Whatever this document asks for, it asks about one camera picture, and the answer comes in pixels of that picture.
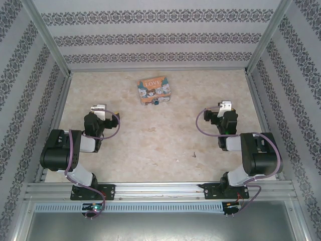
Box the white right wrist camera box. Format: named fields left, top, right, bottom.
left=217, top=100, right=233, bottom=117

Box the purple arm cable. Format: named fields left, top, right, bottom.
left=195, top=105, right=281, bottom=209
left=64, top=108, right=123, bottom=219

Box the aluminium side rail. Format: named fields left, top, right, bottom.
left=35, top=72, right=74, bottom=183
left=245, top=71, right=285, bottom=180

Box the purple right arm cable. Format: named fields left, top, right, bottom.
left=195, top=105, right=281, bottom=209

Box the orange bear print tin box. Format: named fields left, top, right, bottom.
left=137, top=75, right=173, bottom=106

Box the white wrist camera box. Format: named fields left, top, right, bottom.
left=90, top=103, right=107, bottom=122
left=217, top=100, right=233, bottom=117

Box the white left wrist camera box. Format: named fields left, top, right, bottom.
left=90, top=103, right=107, bottom=122

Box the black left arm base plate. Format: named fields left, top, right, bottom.
left=70, top=183, right=116, bottom=201

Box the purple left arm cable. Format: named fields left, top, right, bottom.
left=64, top=108, right=123, bottom=219

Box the slotted grey cable duct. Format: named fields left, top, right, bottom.
left=34, top=202, right=224, bottom=214

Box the grey metal panel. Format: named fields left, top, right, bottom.
left=24, top=208, right=301, bottom=241

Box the aluminium frame post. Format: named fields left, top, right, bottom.
left=245, top=0, right=294, bottom=74
left=19, top=0, right=74, bottom=77

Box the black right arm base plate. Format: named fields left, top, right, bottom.
left=202, top=183, right=250, bottom=200

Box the aluminium mounting rail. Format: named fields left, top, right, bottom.
left=24, top=182, right=295, bottom=201

